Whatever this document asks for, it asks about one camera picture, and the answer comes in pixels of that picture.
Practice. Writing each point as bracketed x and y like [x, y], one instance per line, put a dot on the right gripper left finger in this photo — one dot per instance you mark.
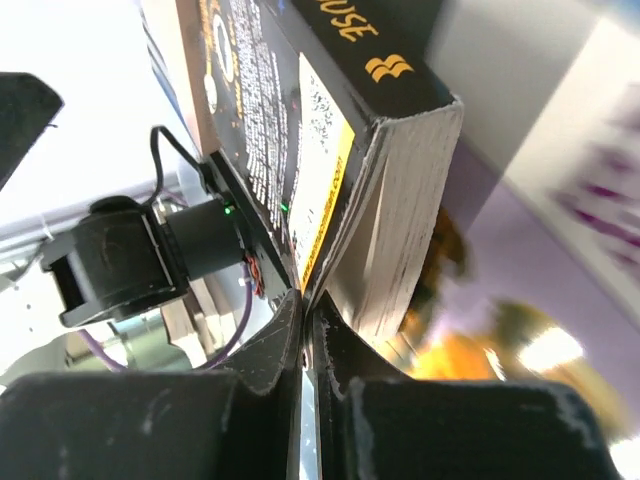
[239, 420]

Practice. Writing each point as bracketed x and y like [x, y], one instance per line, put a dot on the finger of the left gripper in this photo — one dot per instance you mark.
[28, 105]

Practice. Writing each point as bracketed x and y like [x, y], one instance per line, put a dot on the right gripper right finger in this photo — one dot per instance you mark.
[374, 422]

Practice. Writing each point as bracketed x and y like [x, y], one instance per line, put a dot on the black paperback book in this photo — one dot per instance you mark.
[338, 132]

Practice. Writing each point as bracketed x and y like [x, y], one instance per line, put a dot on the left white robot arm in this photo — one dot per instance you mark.
[120, 260]

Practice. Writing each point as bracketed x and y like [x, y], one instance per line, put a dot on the purple dog book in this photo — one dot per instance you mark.
[533, 271]

